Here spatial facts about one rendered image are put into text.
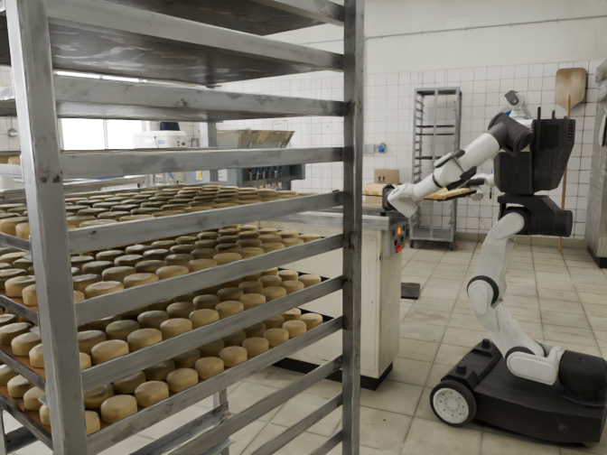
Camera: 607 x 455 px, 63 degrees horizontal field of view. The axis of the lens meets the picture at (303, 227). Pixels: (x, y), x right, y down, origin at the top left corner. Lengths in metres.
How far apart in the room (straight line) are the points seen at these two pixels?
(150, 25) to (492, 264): 1.93
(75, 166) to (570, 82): 6.05
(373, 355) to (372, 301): 0.28
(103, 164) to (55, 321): 0.20
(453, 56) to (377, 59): 0.95
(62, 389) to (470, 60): 6.16
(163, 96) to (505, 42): 5.95
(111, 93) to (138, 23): 0.10
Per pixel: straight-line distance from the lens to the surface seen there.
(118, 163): 0.67
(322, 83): 6.91
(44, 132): 0.60
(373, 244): 2.37
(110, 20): 0.69
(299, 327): 1.03
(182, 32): 0.75
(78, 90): 0.66
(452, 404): 2.42
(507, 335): 2.44
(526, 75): 6.45
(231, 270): 0.81
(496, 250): 2.34
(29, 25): 0.61
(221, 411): 1.51
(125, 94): 0.68
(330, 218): 2.45
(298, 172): 3.05
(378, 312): 2.46
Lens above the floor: 1.26
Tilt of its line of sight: 10 degrees down
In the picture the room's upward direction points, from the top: 1 degrees counter-clockwise
